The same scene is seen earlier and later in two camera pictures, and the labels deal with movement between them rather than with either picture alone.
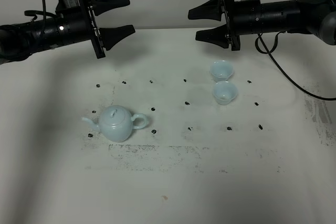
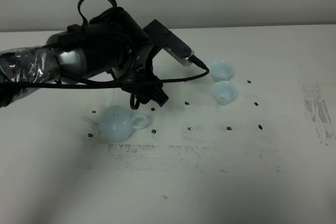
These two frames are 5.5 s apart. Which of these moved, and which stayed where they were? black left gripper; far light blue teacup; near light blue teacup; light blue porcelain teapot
Moved: black left gripper
Stayed: light blue porcelain teapot; near light blue teacup; far light blue teacup
